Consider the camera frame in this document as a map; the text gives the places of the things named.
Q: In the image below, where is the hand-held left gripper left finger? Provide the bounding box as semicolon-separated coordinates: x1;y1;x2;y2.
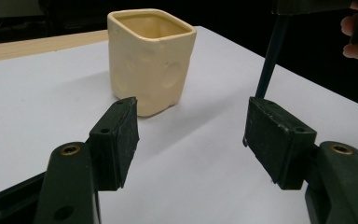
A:
32;96;140;224

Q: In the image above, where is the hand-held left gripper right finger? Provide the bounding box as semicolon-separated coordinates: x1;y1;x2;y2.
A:
242;96;358;224

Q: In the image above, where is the cream square ceramic cup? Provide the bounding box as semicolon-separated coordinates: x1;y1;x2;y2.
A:
106;8;198;119

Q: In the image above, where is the white table cover sheet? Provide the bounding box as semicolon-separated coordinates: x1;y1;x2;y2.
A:
0;26;358;224

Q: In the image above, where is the pale desk with white legs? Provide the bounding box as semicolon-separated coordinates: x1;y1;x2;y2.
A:
0;0;45;45

